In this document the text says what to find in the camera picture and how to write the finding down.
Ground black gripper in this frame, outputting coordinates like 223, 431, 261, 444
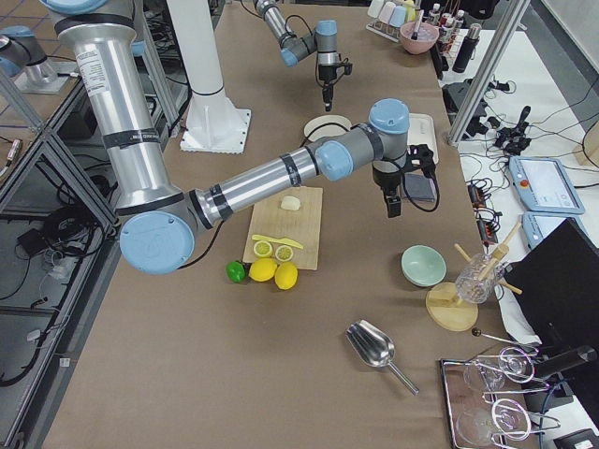
372, 158, 403, 217
316, 51, 352, 111

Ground white bun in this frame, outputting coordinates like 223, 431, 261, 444
280, 196, 301, 211

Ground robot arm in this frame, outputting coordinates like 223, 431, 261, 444
39, 1, 410, 274
253, 1, 353, 111

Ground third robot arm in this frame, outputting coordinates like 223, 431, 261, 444
1, 25, 66, 94

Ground white rectangular tray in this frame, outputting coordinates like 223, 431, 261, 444
408, 112, 439, 165

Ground mirrored steel tray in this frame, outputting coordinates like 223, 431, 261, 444
439, 359, 536, 448

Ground grey folded cloth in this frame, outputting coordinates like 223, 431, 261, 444
401, 173, 436, 202

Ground round white plate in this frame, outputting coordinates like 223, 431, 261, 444
303, 114, 352, 142

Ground mint green bowl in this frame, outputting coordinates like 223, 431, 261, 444
401, 245, 446, 287

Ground cream plastic cup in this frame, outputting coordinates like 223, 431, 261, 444
367, 0, 385, 19

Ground pink plastic cup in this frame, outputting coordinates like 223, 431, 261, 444
378, 1, 396, 24

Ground blue plastic cup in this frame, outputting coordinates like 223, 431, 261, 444
389, 5, 406, 28

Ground pink bowl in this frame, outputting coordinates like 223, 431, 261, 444
400, 22, 439, 55

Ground wooden cutting board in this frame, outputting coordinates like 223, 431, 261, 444
242, 186, 323, 270

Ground clear fake ice cubes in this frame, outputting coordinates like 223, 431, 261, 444
402, 22, 438, 42

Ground yellow plastic knife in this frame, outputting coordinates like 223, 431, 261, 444
251, 234, 304, 249

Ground yellow plastic cup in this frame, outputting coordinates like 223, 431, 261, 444
403, 0, 417, 22

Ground clear textured glass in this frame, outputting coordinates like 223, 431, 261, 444
455, 253, 504, 304

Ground lemon half right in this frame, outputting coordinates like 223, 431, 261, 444
274, 244, 295, 263

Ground lemon half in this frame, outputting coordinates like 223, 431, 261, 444
253, 239, 273, 258
274, 244, 295, 263

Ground wooden glass drying stand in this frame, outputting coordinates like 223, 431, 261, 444
426, 222, 522, 331

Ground whole yellow lemon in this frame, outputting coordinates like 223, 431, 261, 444
249, 258, 278, 282
274, 262, 299, 290

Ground lemon half left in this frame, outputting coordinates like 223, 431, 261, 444
253, 239, 273, 258

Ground blue teach pendant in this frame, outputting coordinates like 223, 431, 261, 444
521, 211, 570, 250
508, 156, 585, 215

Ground black thermos bottle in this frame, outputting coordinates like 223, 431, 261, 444
452, 23, 482, 73

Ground steel ice scoop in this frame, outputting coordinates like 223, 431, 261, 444
345, 319, 419, 396

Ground brown table mat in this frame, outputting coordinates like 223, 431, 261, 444
42, 0, 511, 449

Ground green lime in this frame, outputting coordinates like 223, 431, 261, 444
226, 261, 249, 283

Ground black monitor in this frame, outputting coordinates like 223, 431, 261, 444
504, 219, 598, 350

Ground wine glass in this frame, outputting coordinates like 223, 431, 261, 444
463, 355, 534, 393
457, 398, 532, 448

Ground white wire cup rack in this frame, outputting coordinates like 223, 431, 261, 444
365, 10, 405, 43

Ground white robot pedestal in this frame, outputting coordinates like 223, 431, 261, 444
168, 0, 251, 154

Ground aluminium frame post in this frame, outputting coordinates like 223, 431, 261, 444
447, 0, 530, 147

